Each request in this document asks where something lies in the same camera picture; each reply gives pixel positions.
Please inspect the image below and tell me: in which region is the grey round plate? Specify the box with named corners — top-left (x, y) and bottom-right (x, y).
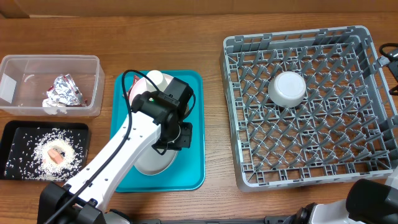
top-left (134, 146), bottom-right (178, 175)

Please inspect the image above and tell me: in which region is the white paper cup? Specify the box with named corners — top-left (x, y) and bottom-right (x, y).
top-left (146, 70), bottom-right (172, 92)

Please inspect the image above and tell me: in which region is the white small bowl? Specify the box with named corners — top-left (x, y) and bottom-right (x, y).
top-left (268, 72), bottom-right (307, 108)

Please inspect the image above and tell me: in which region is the silver foil wrapper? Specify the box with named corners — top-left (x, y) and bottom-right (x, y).
top-left (47, 74), bottom-right (86, 106)

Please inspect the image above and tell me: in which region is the orange food cube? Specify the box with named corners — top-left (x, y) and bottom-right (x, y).
top-left (47, 148), bottom-right (63, 164)

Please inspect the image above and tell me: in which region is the white napkin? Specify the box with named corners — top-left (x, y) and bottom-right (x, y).
top-left (42, 98), bottom-right (67, 114)

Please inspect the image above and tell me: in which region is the white rice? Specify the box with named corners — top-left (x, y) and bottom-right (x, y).
top-left (2, 128), bottom-right (88, 182)

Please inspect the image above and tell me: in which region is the red sauce packet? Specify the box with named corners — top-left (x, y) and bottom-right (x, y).
top-left (126, 75), bottom-right (141, 97)

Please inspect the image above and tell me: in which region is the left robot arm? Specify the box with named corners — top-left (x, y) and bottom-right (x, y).
top-left (37, 78), bottom-right (194, 224)

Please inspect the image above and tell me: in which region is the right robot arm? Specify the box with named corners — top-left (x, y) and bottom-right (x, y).
top-left (284, 170), bottom-right (397, 224)

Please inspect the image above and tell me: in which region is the grey plastic dishwasher rack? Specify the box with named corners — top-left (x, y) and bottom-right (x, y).
top-left (220, 26), bottom-right (397, 192)

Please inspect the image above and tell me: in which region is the pink round plate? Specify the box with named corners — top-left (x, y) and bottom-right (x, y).
top-left (128, 73), bottom-right (190, 113)

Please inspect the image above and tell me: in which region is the black plastic tray bin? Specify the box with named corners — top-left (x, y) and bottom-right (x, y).
top-left (1, 121), bottom-right (91, 182)

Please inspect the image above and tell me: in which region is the clear plastic bin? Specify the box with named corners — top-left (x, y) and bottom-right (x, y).
top-left (1, 55), bottom-right (105, 116)

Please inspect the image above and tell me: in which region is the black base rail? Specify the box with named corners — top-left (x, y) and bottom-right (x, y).
top-left (133, 216), bottom-right (288, 224)

